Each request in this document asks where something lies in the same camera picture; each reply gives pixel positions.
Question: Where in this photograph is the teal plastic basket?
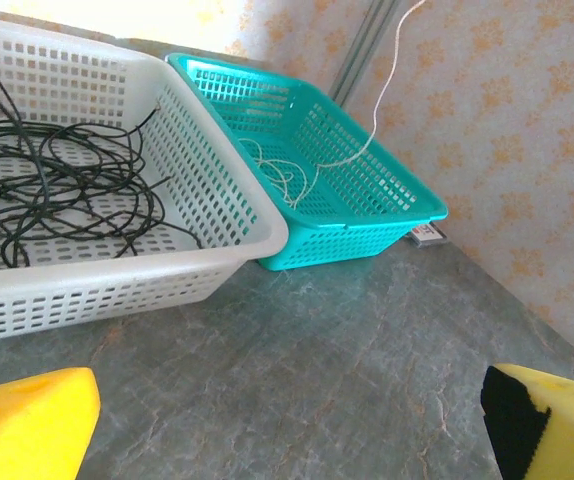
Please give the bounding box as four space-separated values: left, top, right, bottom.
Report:
165 52 450 272

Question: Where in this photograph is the black cable pile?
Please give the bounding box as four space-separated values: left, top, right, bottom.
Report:
0 42 203 274

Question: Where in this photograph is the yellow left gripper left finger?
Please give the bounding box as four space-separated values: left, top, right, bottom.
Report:
0 367 102 480

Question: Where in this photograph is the white plastic basket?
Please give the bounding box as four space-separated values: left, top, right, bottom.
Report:
0 12 290 345

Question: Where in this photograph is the thin cream cable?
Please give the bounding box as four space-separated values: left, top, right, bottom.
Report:
239 137 318 211

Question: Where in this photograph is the black and white card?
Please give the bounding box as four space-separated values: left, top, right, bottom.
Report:
409 222 451 250

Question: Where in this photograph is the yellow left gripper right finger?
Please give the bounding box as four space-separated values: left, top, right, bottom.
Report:
481 363 574 480

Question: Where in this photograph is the white cable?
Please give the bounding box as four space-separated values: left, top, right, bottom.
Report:
286 0 427 211

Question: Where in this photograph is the aluminium frame post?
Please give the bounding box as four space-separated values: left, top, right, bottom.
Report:
327 0 403 109

